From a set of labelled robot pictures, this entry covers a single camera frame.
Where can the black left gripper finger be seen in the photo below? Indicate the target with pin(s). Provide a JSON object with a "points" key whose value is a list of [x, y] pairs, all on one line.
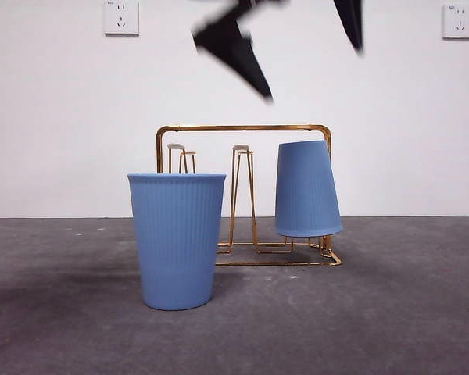
{"points": [[353, 19], [234, 47]]}

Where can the blue ribbed plastic cup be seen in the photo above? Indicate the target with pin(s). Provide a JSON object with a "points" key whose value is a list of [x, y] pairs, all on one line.
{"points": [[306, 191], [177, 242]]}

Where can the white wall socket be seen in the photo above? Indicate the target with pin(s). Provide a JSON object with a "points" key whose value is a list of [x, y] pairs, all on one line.
{"points": [[122, 17], [459, 22]]}

